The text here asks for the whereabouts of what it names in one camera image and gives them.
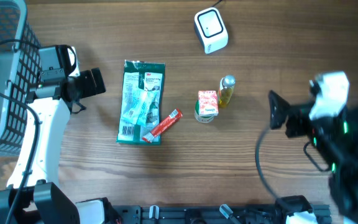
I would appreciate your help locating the green white 3M package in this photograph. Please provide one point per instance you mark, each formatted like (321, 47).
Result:
(142, 90)

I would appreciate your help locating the grey plastic shopping basket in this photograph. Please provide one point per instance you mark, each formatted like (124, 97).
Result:
(19, 68)

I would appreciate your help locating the red juice carton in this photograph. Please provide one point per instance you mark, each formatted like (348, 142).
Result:
(208, 103)

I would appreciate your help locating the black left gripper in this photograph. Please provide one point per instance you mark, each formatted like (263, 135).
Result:
(90, 89)

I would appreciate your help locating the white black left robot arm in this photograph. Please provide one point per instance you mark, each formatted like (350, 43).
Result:
(32, 194)

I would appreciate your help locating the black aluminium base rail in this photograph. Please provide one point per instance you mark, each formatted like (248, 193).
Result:
(271, 213)

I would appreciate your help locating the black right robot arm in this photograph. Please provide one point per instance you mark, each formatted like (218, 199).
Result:
(336, 140)

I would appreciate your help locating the white barcode scanner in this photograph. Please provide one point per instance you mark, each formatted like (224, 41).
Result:
(210, 30)

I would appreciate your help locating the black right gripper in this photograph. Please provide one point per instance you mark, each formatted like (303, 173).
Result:
(297, 115)

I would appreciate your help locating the green white round can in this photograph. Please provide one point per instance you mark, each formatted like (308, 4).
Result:
(199, 118)

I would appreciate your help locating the yellow dish soap bottle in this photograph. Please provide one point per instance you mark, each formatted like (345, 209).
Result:
(226, 89)

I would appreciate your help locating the red snack stick packet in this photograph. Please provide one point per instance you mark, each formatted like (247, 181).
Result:
(169, 121)

